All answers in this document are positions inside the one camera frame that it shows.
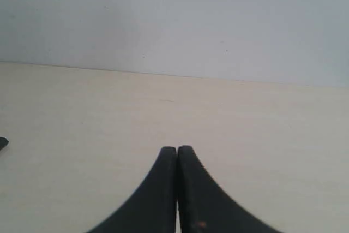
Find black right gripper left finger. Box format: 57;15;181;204
90;146;177;233

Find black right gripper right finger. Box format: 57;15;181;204
177;146;277;233

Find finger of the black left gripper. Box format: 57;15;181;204
0;137;9;151

